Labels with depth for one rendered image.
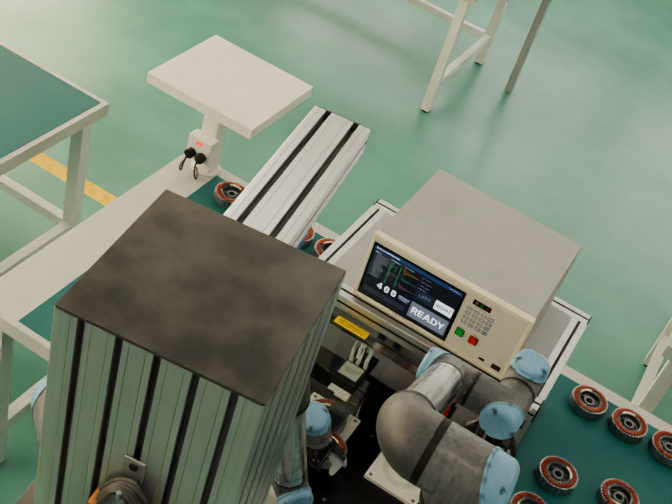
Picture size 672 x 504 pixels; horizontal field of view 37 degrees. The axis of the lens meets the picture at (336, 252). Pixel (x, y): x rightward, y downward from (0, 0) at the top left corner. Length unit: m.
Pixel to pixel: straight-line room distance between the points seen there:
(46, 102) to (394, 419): 2.32
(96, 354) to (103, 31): 4.54
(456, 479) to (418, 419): 0.11
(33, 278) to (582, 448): 1.63
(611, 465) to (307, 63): 3.34
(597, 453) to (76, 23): 3.68
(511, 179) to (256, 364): 4.33
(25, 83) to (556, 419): 2.11
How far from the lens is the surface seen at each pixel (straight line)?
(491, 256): 2.54
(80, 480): 1.29
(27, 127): 3.52
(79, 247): 3.08
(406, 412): 1.59
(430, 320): 2.52
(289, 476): 2.16
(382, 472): 2.67
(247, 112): 2.95
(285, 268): 1.20
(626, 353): 4.64
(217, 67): 3.13
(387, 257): 2.48
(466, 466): 1.56
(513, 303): 2.43
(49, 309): 2.89
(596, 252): 5.12
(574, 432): 3.06
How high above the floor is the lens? 2.81
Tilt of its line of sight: 39 degrees down
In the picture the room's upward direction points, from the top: 19 degrees clockwise
